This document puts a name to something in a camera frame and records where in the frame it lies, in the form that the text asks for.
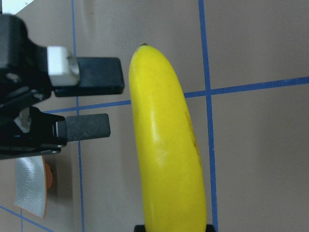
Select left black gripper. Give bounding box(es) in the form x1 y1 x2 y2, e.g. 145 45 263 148
0 14 125 160

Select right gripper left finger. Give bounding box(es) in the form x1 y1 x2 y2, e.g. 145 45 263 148
134 225 145 232

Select grey square plate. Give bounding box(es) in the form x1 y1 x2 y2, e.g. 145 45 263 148
14 156 53 219

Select long yellow banana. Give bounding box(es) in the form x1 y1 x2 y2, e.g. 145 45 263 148
129 44 207 232

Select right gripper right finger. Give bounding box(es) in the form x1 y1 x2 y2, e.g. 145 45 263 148
205 224 215 232

